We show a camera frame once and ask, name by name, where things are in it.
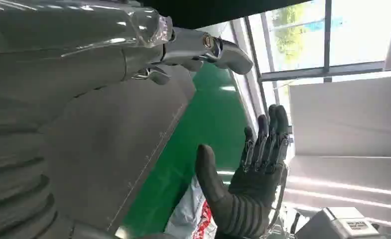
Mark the ribbed grey arm sleeve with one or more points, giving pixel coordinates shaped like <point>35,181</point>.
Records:
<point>244,217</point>
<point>13,184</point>

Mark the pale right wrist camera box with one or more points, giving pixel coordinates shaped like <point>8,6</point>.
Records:
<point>337,226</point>

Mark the ribbed grey left arm sleeve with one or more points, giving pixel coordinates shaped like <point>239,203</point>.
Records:
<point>13,184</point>

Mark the ribbed grey right arm sleeve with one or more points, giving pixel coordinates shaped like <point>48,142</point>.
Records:
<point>244,217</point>

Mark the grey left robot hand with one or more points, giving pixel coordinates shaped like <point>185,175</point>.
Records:
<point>93,99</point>

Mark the white parcel with red print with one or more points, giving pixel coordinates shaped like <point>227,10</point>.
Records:
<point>190,214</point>

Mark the grey window frame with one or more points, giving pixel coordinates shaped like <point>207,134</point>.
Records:
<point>327,67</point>

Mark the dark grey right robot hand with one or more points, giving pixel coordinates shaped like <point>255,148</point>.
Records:
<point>251,184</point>

